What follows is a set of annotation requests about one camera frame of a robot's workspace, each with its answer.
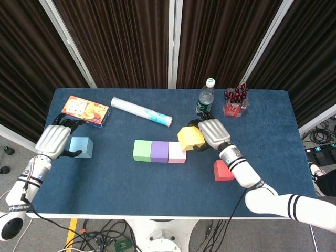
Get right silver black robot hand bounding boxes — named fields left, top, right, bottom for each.
left=188, top=111, right=232, bottom=153

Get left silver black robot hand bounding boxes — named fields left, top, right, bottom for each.
left=35, top=114, right=87, bottom=160

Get yellow foam cube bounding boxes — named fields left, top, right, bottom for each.
left=177, top=125, right=205, bottom=152

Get light blue foam cube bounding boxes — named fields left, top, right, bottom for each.
left=68, top=136, right=94, bottom=159

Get pink foam cube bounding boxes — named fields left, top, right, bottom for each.
left=167, top=141, right=187, bottom=164

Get purple foam cube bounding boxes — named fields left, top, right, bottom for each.
left=150, top=141, right=170, bottom=163

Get green foam cube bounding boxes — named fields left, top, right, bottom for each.
left=132, top=139, right=153, bottom=162

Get red foam cube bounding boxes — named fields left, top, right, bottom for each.
left=213, top=160, right=235, bottom=182

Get clear plastic box red contents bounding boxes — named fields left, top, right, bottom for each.
left=223, top=88, right=249, bottom=118

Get clear green-label water bottle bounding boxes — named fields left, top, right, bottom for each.
left=195, top=78, right=216, bottom=116

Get dark red grape bunch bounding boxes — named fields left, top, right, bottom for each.
left=223, top=82, right=249, bottom=103

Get blue orange snack box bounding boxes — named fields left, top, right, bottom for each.
left=61, top=95, right=111, bottom=129

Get blue table cloth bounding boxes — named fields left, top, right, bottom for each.
left=27, top=88, right=322, bottom=217

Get dark brown pleated curtain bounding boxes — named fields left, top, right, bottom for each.
left=176, top=0, right=284, bottom=89
left=246, top=0, right=336, bottom=128
left=0, top=0, right=90, bottom=145
left=52, top=0, right=171, bottom=89

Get white plastic wrap roll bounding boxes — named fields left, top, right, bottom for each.
left=110, top=97, right=173, bottom=129

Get yellow floor tape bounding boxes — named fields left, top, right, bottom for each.
left=65, top=218, right=79, bottom=246

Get white black sneaker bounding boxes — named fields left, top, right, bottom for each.
left=309, top=162, right=326, bottom=182

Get person leg black trousers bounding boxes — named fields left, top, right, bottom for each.
left=314, top=170, right=336, bottom=197

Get green circuit board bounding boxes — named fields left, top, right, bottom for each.
left=114, top=238, right=130, bottom=251

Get white partition base rail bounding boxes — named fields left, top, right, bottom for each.
left=299, top=104, right=336, bottom=134
left=0, top=123, right=40, bottom=153

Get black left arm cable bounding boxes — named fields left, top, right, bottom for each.
left=20, top=181, right=79, bottom=233

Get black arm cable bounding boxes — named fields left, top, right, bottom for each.
left=20, top=181, right=79, bottom=233
left=204, top=191, right=247, bottom=252

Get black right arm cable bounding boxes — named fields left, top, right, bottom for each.
left=204, top=191, right=247, bottom=252

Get white floor cable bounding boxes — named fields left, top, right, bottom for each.
left=0, top=190, right=34, bottom=247

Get black cables green connector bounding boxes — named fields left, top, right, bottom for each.
left=202, top=219, right=228, bottom=252

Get black floor cable tangle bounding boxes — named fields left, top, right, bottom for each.
left=64, top=219, right=139, bottom=252

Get white table frame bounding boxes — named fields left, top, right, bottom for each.
left=26, top=212, right=288, bottom=220

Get white partition post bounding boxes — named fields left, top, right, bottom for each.
left=241, top=0, right=295, bottom=85
left=167, top=0, right=184, bottom=89
left=39, top=0, right=97, bottom=89

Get coiled black cables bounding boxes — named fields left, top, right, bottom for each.
left=301, top=117, right=336, bottom=148

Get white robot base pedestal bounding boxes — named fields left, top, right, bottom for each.
left=125, top=218, right=201, bottom=252

